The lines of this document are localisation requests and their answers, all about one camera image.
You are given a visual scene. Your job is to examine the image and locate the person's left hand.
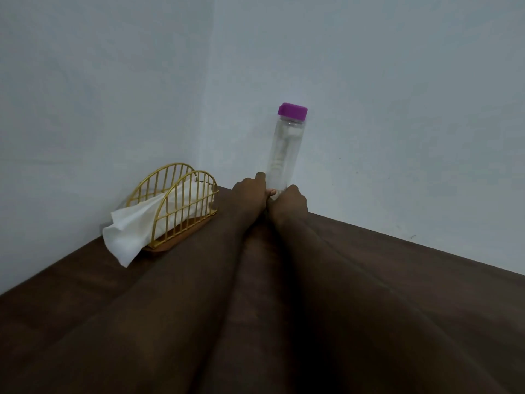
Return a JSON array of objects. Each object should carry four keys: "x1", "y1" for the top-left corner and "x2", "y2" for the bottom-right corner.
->
[{"x1": 232, "y1": 172, "x2": 277, "y2": 220}]

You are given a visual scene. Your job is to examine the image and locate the person's right hand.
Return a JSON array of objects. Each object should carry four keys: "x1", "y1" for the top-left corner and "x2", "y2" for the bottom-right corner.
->
[{"x1": 267, "y1": 184, "x2": 308, "y2": 228}]

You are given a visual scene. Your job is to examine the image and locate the clear plastic bottle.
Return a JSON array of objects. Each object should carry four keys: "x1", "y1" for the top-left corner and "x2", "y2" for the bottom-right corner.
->
[{"x1": 265, "y1": 116, "x2": 307, "y2": 201}]

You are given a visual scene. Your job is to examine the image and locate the person's right forearm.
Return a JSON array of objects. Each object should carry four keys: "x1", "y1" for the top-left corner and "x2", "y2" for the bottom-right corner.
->
[{"x1": 269, "y1": 217, "x2": 499, "y2": 394}]

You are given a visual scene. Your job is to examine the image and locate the person's left forearm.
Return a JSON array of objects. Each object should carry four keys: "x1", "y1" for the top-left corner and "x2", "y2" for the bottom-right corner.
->
[{"x1": 0, "y1": 213, "x2": 267, "y2": 394}]

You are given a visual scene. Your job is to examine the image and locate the purple bottle cap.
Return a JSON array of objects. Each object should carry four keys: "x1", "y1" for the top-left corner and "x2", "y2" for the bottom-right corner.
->
[{"x1": 278, "y1": 103, "x2": 308, "y2": 122}]

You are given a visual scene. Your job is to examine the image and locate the white paper napkins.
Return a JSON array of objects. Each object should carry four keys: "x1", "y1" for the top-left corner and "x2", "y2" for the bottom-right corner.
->
[{"x1": 102, "y1": 179, "x2": 216, "y2": 268}]

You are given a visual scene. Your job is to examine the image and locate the gold wire napkin holder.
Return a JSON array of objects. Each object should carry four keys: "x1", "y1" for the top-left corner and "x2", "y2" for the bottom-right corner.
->
[{"x1": 125, "y1": 163, "x2": 219, "y2": 253}]

